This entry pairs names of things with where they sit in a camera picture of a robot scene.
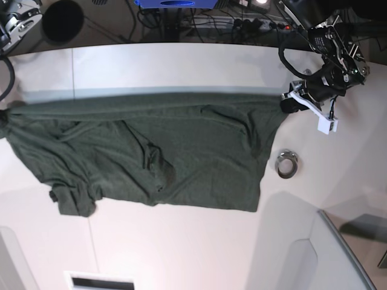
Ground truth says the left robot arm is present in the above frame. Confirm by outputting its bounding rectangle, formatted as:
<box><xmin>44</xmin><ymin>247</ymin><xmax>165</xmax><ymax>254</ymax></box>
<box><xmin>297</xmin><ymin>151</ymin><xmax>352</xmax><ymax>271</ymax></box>
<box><xmin>275</xmin><ymin>1</ymin><xmax>369</xmax><ymax>134</ymax></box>

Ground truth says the blue box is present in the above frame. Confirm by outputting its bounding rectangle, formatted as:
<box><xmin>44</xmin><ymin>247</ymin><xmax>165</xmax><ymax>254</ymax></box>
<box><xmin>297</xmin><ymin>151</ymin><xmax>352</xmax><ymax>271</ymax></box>
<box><xmin>134</xmin><ymin>0</ymin><xmax>218</xmax><ymax>9</ymax></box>

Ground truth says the grey tape roll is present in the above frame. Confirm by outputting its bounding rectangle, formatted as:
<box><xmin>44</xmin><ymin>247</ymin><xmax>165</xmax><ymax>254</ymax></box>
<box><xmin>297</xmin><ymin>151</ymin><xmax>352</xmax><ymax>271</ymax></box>
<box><xmin>275</xmin><ymin>149</ymin><xmax>299</xmax><ymax>179</ymax></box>

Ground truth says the white power strip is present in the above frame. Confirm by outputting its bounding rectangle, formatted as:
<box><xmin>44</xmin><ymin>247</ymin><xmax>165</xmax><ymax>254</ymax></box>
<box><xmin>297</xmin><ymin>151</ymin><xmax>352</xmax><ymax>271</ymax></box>
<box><xmin>190</xmin><ymin>15</ymin><xmax>291</xmax><ymax>32</ymax></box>

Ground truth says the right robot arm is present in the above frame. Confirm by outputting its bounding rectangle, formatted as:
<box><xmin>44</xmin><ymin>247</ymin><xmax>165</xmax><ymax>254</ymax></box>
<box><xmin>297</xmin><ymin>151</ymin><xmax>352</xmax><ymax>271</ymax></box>
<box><xmin>1</xmin><ymin>0</ymin><xmax>43</xmax><ymax>101</ymax></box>

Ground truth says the dark green t-shirt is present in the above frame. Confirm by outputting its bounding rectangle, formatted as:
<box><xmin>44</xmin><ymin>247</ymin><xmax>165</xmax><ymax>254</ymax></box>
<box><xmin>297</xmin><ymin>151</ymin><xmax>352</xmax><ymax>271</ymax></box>
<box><xmin>1</xmin><ymin>93</ymin><xmax>286</xmax><ymax>217</ymax></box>

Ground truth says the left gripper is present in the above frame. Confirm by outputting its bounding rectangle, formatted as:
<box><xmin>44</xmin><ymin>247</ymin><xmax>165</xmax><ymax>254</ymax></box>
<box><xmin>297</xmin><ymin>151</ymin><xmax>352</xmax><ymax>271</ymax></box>
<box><xmin>280</xmin><ymin>72</ymin><xmax>339</xmax><ymax>134</ymax></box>

